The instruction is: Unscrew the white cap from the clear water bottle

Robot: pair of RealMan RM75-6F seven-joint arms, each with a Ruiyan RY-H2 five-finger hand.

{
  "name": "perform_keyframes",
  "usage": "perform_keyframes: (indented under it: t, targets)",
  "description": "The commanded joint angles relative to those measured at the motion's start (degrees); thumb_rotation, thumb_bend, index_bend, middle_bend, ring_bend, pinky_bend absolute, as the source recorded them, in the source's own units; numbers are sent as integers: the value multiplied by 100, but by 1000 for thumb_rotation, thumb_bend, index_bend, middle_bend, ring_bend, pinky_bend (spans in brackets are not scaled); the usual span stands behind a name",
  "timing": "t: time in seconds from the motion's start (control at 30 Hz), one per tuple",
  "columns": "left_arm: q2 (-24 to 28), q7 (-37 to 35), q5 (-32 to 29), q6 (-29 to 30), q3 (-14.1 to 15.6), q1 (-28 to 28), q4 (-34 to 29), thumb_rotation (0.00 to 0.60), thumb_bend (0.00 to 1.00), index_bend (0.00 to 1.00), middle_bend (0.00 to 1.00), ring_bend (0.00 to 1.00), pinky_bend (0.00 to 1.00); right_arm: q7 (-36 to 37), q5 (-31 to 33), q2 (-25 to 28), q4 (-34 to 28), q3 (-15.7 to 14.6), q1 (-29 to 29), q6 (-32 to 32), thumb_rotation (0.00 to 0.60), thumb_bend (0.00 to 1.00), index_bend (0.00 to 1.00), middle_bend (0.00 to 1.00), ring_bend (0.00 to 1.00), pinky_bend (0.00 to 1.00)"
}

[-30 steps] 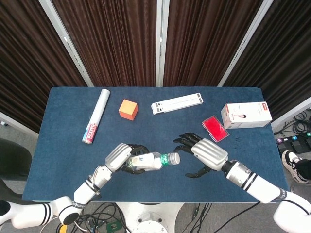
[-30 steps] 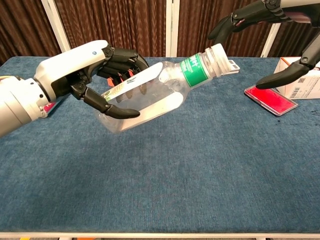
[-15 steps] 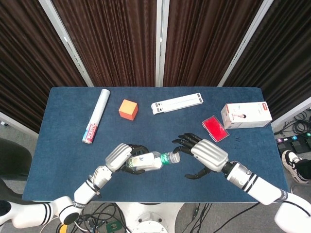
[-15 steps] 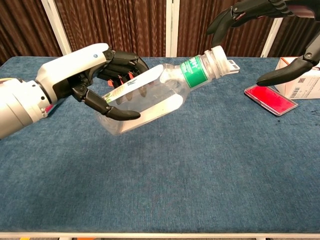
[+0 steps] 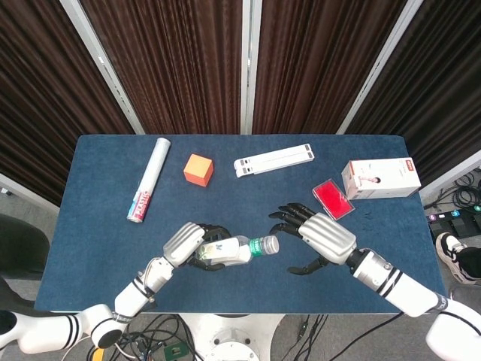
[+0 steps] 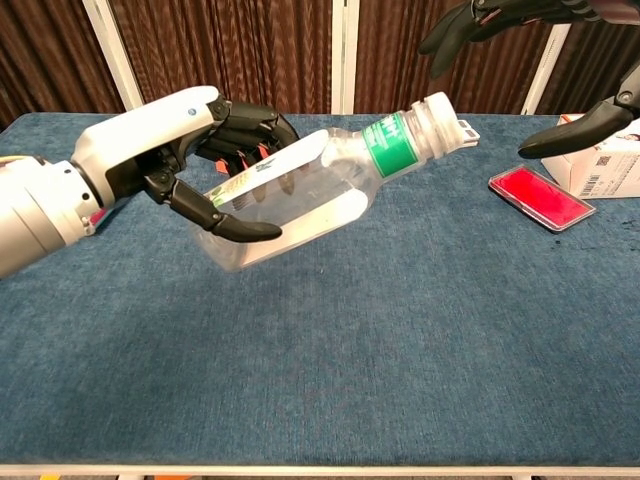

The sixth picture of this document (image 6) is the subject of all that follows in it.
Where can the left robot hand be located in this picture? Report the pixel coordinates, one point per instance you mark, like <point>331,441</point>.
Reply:
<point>145,125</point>

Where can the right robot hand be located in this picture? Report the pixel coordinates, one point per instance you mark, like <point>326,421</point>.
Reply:
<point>565,135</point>

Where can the white bottle cap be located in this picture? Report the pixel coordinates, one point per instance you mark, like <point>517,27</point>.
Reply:
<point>442,125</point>

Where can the transparent plastic bottle green label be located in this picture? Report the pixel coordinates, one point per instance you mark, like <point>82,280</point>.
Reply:
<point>310,200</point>

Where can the white cardboard product box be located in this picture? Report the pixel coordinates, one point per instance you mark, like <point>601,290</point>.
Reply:
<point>600,175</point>

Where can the red ink pad clear case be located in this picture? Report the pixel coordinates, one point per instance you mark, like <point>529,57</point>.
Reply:
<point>540,197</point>

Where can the brown pleated curtain panel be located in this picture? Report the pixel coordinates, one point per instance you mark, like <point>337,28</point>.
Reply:
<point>45,55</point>
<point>225,50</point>
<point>390,50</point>
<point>590,60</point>

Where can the white folding laptop stand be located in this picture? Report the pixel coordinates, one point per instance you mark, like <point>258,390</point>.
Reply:
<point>472,134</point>

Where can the blue table cloth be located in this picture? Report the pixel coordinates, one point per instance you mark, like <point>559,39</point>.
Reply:
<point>350,340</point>

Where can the white partition frame post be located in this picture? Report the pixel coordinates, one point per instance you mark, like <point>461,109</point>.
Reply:
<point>344,50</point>
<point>545,70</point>
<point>114,55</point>

